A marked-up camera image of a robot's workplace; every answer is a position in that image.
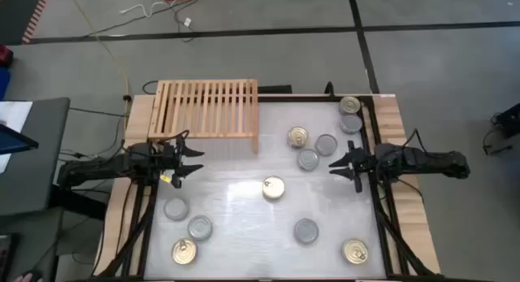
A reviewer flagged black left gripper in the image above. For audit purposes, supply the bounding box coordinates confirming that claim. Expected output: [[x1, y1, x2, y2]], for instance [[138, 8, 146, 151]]
[[152, 137, 206, 189]]

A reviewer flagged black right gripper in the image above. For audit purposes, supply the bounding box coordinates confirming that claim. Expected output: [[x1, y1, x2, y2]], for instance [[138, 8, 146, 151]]
[[327, 140, 381, 193]]

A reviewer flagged silver-lid green-label tuna can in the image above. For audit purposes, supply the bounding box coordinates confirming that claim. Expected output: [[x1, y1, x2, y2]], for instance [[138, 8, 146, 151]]
[[314, 133, 339, 157], [293, 218, 320, 245], [163, 197, 190, 222], [187, 215, 214, 241], [340, 114, 364, 135], [297, 148, 320, 172]]

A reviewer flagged wooden slatted shelf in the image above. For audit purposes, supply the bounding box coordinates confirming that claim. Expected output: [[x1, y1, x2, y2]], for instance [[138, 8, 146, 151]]
[[146, 78, 260, 155]]

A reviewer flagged black flat block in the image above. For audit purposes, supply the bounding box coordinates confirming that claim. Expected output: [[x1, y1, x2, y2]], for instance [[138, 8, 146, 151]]
[[258, 85, 293, 95]]

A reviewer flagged black floor tape line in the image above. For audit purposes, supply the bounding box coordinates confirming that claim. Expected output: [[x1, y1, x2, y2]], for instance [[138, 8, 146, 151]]
[[28, 20, 520, 46], [344, 0, 381, 94]]

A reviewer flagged grey desk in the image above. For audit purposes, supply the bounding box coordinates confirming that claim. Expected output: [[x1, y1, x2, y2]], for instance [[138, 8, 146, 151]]
[[0, 97, 71, 216]]

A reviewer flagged black monitor blue screen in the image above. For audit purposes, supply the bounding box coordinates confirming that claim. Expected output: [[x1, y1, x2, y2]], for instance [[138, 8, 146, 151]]
[[0, 123, 40, 155]]

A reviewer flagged white paper sheet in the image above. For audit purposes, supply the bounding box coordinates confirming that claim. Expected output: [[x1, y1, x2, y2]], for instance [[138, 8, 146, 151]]
[[0, 101, 33, 173]]

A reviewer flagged person's hand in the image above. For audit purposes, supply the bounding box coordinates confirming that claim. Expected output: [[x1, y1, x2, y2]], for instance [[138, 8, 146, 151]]
[[13, 271, 44, 282]]

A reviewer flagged blue object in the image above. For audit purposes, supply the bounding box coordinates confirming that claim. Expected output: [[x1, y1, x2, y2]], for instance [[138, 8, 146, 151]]
[[0, 67, 11, 101]]

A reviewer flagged dark laptop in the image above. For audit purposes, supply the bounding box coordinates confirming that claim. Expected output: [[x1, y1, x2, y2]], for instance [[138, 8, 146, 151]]
[[0, 232, 20, 282]]

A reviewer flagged red object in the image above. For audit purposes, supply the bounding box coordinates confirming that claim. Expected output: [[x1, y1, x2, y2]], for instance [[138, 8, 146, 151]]
[[0, 45, 14, 68]]

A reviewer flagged dark mat orange striped edge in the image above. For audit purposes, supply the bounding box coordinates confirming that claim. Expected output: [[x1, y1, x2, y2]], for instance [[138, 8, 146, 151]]
[[0, 0, 53, 46]]

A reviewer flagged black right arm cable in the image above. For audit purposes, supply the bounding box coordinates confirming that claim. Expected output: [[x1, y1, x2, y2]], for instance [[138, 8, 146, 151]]
[[400, 128, 427, 154]]

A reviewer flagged black cable loop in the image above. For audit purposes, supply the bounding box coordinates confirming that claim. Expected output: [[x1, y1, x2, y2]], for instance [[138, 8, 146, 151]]
[[141, 80, 160, 96]]

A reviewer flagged yellow hanging cable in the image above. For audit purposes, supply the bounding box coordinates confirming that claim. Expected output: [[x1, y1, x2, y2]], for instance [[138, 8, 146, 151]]
[[64, 0, 132, 112]]

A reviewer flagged black floor cable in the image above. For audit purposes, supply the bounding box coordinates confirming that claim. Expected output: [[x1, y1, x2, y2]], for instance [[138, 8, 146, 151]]
[[80, 0, 204, 43]]

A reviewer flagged white floor cable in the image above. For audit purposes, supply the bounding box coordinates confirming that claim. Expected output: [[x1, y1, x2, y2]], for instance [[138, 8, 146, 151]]
[[119, 1, 170, 18]]

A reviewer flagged black device with cables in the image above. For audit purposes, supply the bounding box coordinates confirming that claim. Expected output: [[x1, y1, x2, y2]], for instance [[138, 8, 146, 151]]
[[482, 102, 520, 156]]

